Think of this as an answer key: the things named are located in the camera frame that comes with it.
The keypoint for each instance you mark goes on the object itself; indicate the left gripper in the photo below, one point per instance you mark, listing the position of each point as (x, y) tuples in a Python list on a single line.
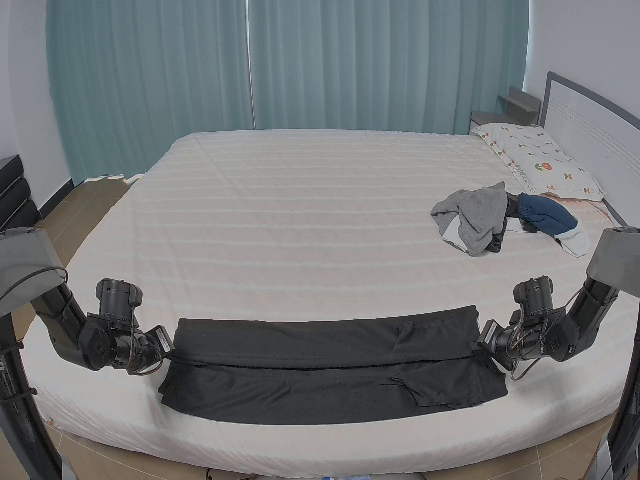
[(152, 350)]

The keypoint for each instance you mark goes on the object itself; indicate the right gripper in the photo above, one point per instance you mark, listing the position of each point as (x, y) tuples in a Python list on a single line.
[(500, 348)]

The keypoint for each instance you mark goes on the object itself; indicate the black T-shirt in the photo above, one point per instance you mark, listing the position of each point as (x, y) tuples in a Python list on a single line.
[(300, 368)]

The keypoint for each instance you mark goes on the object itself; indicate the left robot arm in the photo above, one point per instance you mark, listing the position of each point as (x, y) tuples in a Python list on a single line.
[(30, 268)]

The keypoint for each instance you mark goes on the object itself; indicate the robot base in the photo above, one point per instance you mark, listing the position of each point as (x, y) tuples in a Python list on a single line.
[(350, 478)]

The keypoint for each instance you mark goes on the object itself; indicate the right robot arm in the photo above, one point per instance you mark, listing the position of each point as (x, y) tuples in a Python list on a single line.
[(615, 263)]

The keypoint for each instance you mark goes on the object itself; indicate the bed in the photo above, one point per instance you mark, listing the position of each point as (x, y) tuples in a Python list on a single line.
[(300, 218)]

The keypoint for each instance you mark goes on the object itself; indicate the white knit garment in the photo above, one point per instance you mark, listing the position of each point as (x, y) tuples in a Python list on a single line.
[(572, 240)]

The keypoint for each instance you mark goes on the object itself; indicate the grey garment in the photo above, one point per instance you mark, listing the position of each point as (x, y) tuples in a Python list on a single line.
[(475, 208)]

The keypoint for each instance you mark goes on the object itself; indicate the dark blue garment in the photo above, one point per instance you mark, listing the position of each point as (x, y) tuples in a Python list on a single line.
[(545, 213)]

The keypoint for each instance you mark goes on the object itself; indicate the black garment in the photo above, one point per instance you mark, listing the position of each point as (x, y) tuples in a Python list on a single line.
[(512, 205)]

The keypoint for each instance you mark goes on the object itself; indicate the white printed pillow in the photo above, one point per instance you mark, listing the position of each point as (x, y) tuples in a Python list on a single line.
[(535, 155)]

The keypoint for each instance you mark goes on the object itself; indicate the black chest of drawers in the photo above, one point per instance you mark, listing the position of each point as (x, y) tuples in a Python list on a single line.
[(12, 193)]

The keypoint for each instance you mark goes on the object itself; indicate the grey bedside table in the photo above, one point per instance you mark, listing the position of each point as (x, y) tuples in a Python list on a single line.
[(520, 99)]

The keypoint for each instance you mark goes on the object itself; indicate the blue-green curtain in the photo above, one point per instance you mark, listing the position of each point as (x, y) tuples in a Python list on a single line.
[(390, 48), (150, 68)]

